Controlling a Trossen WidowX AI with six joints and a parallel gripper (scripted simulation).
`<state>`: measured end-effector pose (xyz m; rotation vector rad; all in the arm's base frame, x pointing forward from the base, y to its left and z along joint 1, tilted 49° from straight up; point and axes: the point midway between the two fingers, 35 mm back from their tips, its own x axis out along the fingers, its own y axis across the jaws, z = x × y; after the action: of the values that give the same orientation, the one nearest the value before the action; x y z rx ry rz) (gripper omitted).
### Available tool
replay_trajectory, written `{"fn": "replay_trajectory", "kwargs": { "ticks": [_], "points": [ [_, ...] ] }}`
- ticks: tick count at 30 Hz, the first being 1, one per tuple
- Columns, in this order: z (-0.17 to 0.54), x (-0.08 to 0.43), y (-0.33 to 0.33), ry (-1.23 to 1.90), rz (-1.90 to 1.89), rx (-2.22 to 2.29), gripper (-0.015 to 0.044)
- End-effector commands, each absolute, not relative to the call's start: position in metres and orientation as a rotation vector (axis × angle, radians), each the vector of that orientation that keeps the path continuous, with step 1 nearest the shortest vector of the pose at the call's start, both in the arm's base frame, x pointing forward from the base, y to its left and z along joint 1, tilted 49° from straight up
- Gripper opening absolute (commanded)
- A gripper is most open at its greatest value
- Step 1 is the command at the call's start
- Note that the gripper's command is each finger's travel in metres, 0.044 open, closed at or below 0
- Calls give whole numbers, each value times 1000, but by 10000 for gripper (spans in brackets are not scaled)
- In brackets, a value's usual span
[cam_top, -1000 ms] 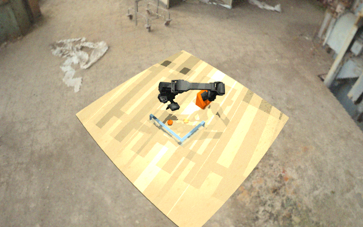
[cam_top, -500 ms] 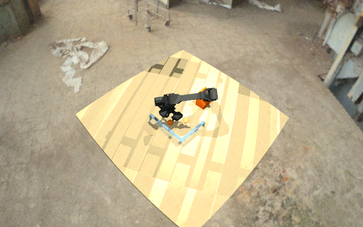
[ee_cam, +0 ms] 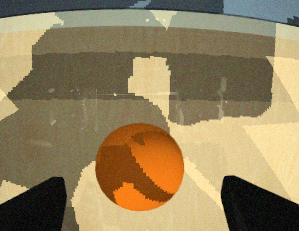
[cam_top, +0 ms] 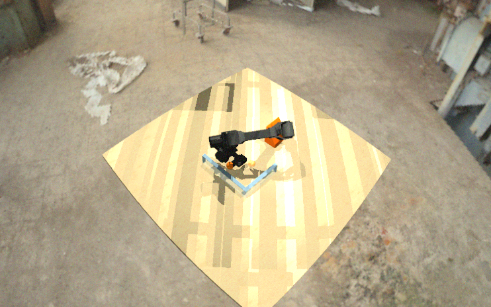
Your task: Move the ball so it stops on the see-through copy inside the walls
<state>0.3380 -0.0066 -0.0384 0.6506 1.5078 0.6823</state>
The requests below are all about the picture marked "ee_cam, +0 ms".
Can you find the clear low corner walls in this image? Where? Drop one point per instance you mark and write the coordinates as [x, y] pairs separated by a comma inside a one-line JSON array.
[[155, 18]]

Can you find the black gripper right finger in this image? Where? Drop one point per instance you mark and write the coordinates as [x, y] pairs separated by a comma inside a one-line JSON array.
[[249, 208]]

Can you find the orange ball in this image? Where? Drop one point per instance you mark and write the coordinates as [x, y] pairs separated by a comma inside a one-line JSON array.
[[139, 167]]

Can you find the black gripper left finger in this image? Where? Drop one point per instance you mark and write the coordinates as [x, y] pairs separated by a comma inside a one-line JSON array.
[[41, 208]]

